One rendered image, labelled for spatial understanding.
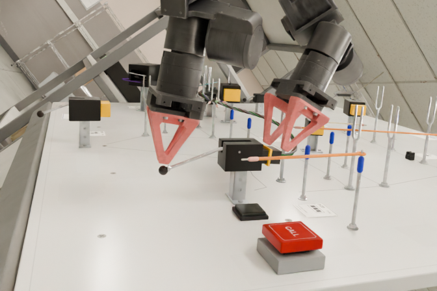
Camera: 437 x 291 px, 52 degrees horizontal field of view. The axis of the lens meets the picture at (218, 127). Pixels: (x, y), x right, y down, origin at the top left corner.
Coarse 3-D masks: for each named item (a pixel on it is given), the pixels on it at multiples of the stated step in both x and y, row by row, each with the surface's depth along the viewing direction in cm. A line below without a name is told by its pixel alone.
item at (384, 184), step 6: (390, 108) 75; (390, 114) 76; (396, 114) 74; (390, 120) 76; (396, 120) 74; (396, 126) 74; (390, 138) 75; (390, 144) 76; (390, 150) 76; (384, 168) 77; (384, 174) 77; (384, 180) 77; (384, 186) 77
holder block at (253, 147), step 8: (224, 144) 63; (232, 144) 63; (240, 144) 63; (248, 144) 64; (256, 144) 64; (224, 152) 63; (232, 152) 63; (248, 152) 64; (256, 152) 64; (224, 160) 63; (232, 160) 63; (240, 160) 64; (224, 168) 63; (232, 168) 64; (240, 168) 64; (248, 168) 64; (256, 168) 65
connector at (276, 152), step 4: (264, 148) 66; (272, 148) 67; (264, 152) 65; (268, 152) 65; (272, 152) 66; (276, 152) 66; (280, 152) 66; (264, 156) 65; (272, 156) 66; (276, 156) 66; (264, 160) 65; (272, 160) 66; (276, 160) 66
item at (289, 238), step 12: (264, 228) 50; (276, 228) 49; (288, 228) 49; (300, 228) 50; (276, 240) 47; (288, 240) 46; (300, 240) 47; (312, 240) 47; (288, 252) 46; (300, 252) 48
